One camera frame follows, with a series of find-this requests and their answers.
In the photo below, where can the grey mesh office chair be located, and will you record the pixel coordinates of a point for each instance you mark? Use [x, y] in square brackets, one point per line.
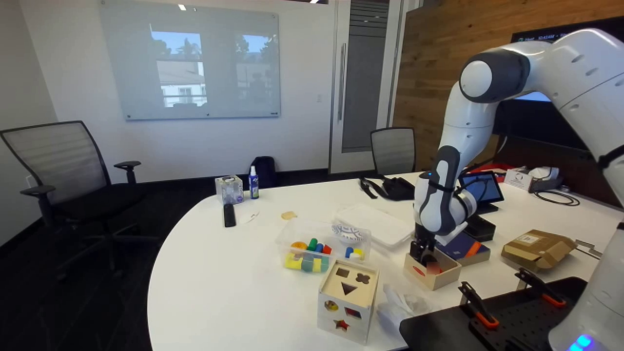
[393, 151]
[58, 161]

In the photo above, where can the clear plastic bag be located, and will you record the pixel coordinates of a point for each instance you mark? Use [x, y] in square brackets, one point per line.
[402, 309]

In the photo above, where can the small white box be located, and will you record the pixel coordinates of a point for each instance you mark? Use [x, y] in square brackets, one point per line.
[517, 179]

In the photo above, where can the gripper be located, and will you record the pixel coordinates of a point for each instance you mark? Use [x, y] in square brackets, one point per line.
[422, 246]

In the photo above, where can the yellow white block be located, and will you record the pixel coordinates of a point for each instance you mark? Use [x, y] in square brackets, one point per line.
[358, 254]

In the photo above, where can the green cylinder block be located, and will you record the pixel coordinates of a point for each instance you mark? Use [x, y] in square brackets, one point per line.
[312, 243]

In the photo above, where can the cardboard box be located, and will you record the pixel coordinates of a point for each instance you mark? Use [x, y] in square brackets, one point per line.
[536, 249]

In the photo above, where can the blue white spray bottle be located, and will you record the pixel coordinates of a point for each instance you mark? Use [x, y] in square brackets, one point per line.
[253, 185]

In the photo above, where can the black clamp with orange tips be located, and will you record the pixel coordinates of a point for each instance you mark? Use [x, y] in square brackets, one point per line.
[538, 285]
[480, 307]

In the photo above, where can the glass whiteboard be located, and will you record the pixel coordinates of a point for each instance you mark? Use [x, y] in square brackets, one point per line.
[195, 63]

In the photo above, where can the small open wooden box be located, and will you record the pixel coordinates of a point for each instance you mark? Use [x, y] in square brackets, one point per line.
[438, 280]

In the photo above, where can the red flat object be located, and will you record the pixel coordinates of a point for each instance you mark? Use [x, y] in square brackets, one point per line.
[492, 169]

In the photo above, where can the metal bracket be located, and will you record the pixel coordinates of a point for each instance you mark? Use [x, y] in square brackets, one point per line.
[587, 246]

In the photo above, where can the tan flat piece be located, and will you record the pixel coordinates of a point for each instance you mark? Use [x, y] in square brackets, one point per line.
[289, 215]

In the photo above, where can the orange arch block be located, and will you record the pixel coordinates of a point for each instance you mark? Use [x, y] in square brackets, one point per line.
[298, 245]

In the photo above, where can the tablet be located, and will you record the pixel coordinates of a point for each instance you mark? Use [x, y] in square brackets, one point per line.
[482, 187]

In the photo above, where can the black backpack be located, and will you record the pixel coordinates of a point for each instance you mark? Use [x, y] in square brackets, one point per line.
[265, 171]

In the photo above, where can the red block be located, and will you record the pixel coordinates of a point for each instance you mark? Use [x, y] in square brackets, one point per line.
[327, 249]

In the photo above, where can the orange marker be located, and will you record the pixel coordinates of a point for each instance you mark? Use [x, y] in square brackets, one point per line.
[472, 249]

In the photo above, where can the wall monitor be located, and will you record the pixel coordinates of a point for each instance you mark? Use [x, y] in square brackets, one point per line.
[536, 122]

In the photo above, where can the wall socket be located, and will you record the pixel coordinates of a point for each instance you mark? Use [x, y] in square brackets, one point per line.
[30, 181]

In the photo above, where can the clear plastic lid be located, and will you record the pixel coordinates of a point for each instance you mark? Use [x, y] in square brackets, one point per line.
[378, 224]

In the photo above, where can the white blue patterned bowl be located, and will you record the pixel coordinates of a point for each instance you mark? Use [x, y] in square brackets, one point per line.
[347, 232]

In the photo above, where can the tissue box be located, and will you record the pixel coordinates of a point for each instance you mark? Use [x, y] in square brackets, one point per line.
[229, 190]

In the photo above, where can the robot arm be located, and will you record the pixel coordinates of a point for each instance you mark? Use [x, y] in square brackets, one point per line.
[580, 73]

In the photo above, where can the clear plastic box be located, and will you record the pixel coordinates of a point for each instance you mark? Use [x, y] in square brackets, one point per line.
[292, 234]

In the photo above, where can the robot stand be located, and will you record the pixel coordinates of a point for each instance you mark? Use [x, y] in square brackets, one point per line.
[512, 321]

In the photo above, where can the door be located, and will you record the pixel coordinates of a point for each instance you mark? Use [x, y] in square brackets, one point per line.
[363, 87]

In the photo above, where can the dark blue notebook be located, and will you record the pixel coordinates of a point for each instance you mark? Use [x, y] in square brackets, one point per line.
[458, 249]

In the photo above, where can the white grey device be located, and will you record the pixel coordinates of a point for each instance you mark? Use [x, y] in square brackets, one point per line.
[545, 178]

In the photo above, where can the black box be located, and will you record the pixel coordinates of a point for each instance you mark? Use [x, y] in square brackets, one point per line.
[480, 228]

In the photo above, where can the teal block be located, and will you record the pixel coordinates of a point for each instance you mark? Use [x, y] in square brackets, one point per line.
[307, 263]

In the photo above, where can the wooden shape sorter cube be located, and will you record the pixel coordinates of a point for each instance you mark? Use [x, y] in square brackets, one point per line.
[347, 302]

